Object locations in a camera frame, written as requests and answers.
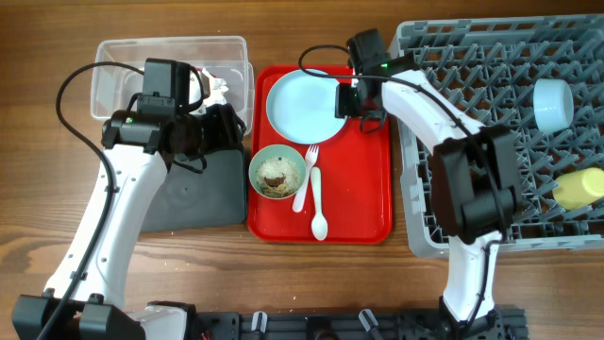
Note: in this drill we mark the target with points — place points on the white plastic fork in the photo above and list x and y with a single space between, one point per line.
310 160

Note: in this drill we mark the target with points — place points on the white napkin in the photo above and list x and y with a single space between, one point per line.
215 92

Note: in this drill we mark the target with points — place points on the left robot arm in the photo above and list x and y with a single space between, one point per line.
84 298

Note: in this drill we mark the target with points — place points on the light blue plate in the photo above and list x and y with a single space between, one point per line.
301 108

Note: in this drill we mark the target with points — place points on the grey dishwasher rack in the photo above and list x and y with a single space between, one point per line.
488 68

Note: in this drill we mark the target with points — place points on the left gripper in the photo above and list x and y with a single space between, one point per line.
226 130

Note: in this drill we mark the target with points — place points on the red serving tray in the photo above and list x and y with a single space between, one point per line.
355 172

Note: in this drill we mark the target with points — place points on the light blue bowl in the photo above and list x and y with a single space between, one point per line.
553 105

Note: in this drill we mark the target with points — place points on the white plastic spoon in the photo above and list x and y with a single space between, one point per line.
319 225

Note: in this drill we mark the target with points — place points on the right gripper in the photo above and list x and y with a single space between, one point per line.
346 100

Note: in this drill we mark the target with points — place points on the rice and food scraps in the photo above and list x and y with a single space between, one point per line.
278 177

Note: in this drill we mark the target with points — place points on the black plastic tray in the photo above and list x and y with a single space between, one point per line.
215 197

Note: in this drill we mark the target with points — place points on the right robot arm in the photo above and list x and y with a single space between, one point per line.
475 184

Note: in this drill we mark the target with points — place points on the yellow plastic cup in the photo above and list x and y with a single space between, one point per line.
579 189

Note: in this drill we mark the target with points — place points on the green bowl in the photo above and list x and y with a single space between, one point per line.
270 151

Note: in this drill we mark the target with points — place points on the clear plastic bin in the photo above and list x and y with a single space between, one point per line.
224 57

